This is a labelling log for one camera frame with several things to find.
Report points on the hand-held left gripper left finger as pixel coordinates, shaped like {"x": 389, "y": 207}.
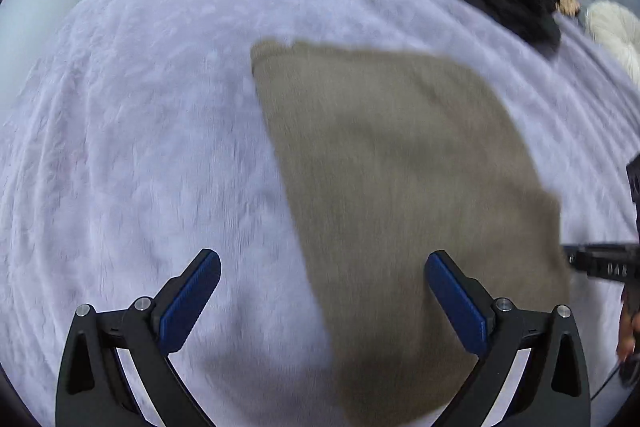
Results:
{"x": 192, "y": 292}

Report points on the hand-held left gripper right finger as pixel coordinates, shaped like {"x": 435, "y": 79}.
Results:
{"x": 457, "y": 302}

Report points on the tan knit sweater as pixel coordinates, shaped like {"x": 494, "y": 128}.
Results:
{"x": 400, "y": 157}

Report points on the person's right hand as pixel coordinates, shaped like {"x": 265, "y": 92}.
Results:
{"x": 629, "y": 332}

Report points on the lavender fleece blanket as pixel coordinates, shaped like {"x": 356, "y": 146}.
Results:
{"x": 125, "y": 132}

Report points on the white fluffy cloth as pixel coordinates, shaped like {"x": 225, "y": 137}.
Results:
{"x": 615, "y": 32}

